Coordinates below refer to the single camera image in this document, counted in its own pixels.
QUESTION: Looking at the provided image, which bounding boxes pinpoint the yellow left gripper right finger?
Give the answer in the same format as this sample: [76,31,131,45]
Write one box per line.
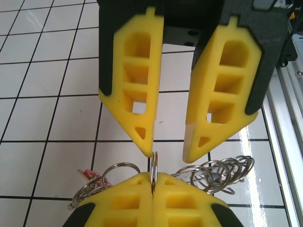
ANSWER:
[152,172,240,227]

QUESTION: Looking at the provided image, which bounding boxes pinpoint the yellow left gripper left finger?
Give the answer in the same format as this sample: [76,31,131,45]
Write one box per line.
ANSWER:
[62,172,154,227]

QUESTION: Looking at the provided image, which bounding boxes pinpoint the red key tag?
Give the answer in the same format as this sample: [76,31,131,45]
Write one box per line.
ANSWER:
[79,169,112,187]

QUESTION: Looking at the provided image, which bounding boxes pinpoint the aluminium mounting rail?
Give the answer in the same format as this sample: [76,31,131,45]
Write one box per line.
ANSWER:
[261,33,303,227]

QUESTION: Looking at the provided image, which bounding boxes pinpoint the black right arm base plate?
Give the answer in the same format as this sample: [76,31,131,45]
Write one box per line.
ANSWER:
[280,20,299,69]

